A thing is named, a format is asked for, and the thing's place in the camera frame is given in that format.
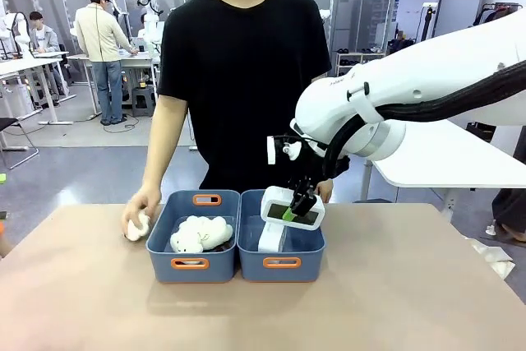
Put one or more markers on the person's right hand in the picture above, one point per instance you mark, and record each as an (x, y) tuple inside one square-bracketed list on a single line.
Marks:
[(144, 203)]

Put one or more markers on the small white plush toy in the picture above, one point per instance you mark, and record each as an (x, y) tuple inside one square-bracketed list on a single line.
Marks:
[(137, 227)]

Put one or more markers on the black trolley cart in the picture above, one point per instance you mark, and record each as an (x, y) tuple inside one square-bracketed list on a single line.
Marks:
[(481, 131)]

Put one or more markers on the large white plush toy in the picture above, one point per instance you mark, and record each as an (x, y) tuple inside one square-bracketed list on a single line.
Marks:
[(201, 234)]

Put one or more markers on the person's right forearm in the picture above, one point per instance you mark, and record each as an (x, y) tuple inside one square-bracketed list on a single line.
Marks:
[(164, 145)]

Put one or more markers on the coat rack with coats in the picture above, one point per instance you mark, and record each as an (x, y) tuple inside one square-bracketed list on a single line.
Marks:
[(497, 12)]

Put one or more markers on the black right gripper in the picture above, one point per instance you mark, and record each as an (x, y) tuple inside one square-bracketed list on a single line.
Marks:
[(324, 162)]

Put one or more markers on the white desk with equipment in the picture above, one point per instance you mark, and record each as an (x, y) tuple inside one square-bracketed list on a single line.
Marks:
[(135, 59)]

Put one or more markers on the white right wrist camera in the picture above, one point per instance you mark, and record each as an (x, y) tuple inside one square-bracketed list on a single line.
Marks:
[(274, 149)]

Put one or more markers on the white crumpled cloth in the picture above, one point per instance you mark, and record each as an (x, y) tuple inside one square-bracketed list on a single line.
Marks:
[(491, 256)]

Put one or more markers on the large white table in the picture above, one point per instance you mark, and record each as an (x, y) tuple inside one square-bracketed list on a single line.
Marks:
[(444, 162)]

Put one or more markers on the white shoe rack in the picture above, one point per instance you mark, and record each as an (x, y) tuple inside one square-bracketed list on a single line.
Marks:
[(357, 61)]

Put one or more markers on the black step stool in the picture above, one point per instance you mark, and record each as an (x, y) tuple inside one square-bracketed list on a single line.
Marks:
[(144, 102)]

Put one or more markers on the person in grey jacket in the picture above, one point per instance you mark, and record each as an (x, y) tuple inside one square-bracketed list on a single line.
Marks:
[(43, 36)]

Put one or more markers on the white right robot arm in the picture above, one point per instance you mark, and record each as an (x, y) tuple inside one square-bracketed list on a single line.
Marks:
[(411, 75)]

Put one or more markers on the black bags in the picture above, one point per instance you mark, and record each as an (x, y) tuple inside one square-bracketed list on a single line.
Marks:
[(400, 44)]

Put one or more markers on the man in cream jacket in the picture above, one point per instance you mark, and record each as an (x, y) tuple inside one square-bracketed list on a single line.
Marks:
[(100, 38)]

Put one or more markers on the bystander in dark trousers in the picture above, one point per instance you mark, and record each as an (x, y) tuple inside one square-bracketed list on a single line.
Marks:
[(511, 203)]

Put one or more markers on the person in black t-shirt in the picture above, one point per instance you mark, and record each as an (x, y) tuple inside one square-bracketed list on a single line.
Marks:
[(242, 79)]

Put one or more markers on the black tripod stand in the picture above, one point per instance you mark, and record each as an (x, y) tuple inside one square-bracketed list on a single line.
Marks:
[(427, 22)]

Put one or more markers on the person's left hand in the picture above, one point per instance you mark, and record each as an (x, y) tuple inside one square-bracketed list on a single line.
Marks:
[(326, 190)]

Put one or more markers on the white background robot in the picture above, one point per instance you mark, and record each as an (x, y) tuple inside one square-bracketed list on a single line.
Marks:
[(148, 18)]

